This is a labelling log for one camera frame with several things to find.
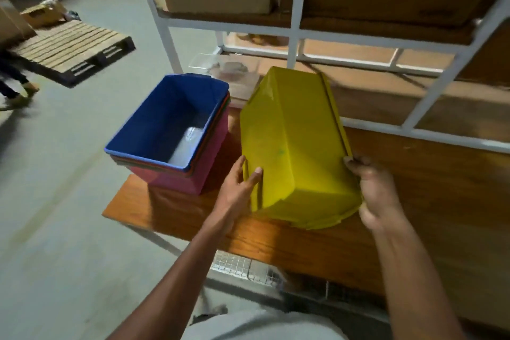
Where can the red plastic bin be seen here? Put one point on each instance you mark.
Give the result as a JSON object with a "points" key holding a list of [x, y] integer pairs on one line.
{"points": [[135, 165]]}

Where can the wooden pallet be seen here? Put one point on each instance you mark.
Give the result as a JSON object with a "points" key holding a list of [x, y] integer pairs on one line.
{"points": [[71, 49]]}

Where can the white metal shelf rack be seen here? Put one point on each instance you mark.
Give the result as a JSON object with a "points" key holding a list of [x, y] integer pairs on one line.
{"points": [[295, 33]]}

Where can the person's left hand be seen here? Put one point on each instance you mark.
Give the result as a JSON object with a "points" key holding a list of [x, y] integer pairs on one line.
{"points": [[237, 196]]}

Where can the person's left forearm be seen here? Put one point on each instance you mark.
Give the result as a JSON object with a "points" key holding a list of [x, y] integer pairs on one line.
{"points": [[179, 288]]}

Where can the person's right hand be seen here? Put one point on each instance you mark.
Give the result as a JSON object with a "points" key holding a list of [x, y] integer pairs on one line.
{"points": [[378, 196]]}

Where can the person's grey shoe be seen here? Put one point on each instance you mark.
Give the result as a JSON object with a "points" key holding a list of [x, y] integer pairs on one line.
{"points": [[211, 312]]}

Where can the blue plastic bin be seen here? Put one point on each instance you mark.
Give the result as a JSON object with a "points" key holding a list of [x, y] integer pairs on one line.
{"points": [[167, 112]]}

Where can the person's right forearm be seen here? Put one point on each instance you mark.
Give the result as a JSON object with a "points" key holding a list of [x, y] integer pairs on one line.
{"points": [[418, 284]]}

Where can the small open cardboard box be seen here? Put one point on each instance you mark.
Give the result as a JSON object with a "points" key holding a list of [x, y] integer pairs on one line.
{"points": [[42, 13]]}

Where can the person's grey shirt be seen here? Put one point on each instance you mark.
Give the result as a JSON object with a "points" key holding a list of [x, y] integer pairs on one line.
{"points": [[263, 327]]}

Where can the pink plastic bin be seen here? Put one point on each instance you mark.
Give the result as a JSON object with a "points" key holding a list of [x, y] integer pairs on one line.
{"points": [[211, 160]]}

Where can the yellow plastic bin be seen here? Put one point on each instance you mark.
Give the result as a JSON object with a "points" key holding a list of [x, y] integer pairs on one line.
{"points": [[295, 144]]}

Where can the clear plastic container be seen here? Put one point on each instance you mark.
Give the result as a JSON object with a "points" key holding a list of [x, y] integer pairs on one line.
{"points": [[231, 72]]}

